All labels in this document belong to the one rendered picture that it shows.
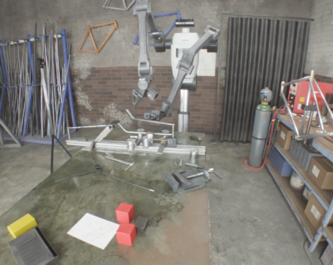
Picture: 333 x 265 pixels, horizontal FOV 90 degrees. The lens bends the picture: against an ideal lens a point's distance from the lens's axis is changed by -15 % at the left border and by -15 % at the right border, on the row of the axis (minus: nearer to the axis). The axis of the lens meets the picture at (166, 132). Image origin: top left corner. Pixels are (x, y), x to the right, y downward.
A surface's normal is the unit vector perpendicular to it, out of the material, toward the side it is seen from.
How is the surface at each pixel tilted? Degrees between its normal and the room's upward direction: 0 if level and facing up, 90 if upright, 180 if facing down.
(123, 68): 90
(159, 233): 0
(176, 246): 0
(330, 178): 92
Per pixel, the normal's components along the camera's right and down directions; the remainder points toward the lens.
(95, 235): 0.00, -0.94
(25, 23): -0.16, 0.34
